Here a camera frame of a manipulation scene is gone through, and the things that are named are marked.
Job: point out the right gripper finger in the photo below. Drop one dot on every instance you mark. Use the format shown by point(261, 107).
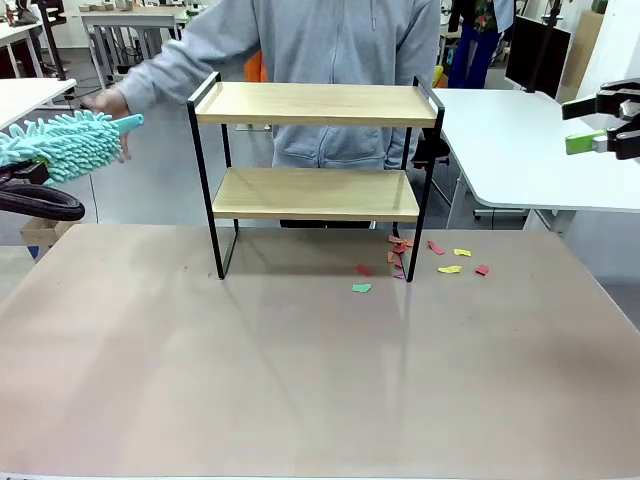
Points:
point(580, 109)
point(585, 143)

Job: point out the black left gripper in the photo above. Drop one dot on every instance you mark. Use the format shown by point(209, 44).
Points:
point(30, 174)

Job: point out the teal microfibre duster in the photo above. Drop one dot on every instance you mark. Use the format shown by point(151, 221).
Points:
point(75, 145)

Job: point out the person's right forearm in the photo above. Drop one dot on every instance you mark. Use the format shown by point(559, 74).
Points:
point(160, 75)

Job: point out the person's left forearm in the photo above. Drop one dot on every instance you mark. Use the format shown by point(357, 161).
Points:
point(400, 147)

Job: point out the person's right hand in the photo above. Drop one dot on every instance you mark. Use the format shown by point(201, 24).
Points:
point(107, 102)

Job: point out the brown cardboard panel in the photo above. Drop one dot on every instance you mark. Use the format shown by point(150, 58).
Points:
point(582, 50)

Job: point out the cardboard box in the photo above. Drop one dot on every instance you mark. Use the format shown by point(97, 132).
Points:
point(45, 235)

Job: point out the white table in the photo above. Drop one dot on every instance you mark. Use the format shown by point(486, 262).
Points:
point(30, 92)
point(525, 165)

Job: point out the black monitor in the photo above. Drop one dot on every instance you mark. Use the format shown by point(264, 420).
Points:
point(537, 50)

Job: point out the person in blue trousers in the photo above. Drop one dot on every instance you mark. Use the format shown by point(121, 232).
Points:
point(472, 55)

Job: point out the black chair pole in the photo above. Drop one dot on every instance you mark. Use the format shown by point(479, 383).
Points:
point(54, 45)

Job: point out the small white desk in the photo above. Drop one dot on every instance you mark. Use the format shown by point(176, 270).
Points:
point(15, 32)

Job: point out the yellow bag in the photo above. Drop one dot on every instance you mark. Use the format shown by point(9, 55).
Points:
point(439, 76)

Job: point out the black office chair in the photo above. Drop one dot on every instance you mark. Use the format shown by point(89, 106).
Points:
point(435, 150)

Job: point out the yellow paper scrap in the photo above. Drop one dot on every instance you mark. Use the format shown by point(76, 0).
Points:
point(462, 252)
point(449, 270)

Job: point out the wooden top desk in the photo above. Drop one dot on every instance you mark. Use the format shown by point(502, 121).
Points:
point(125, 17)

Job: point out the person in grey hoodie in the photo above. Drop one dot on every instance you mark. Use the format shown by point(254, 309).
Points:
point(340, 45)

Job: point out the orange object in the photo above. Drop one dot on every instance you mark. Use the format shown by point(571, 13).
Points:
point(256, 67)

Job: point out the green paper scrap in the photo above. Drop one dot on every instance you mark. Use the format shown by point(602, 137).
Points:
point(361, 288)

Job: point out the black frame wooden shelf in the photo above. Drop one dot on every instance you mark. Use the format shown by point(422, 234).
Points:
point(315, 112)

